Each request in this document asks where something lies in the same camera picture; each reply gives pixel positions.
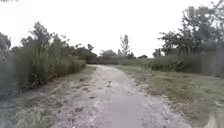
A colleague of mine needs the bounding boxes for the group of distant trees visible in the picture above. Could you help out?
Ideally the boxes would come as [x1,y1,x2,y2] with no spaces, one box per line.
[96,34,138,66]

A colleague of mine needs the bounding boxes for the small distant building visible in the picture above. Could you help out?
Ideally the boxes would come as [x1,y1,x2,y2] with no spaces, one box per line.
[137,54,149,60]

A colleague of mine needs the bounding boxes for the pale gravel path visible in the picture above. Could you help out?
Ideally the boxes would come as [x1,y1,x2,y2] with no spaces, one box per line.
[49,64,195,128]

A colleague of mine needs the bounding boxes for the low hedge of bushes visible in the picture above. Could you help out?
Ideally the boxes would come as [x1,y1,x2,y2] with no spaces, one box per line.
[126,54,224,80]

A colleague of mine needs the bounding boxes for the green grass verge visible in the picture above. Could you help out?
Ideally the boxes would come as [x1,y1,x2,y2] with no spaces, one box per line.
[114,64,224,128]

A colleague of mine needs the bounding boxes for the tall reed bushes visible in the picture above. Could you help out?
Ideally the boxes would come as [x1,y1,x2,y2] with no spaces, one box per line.
[0,46,88,101]

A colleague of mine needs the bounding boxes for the row of dark trees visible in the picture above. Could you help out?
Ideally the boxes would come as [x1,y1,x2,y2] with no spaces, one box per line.
[0,21,98,64]

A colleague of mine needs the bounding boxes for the group of tall trees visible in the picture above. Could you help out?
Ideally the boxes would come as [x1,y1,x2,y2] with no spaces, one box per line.
[151,0,224,68]

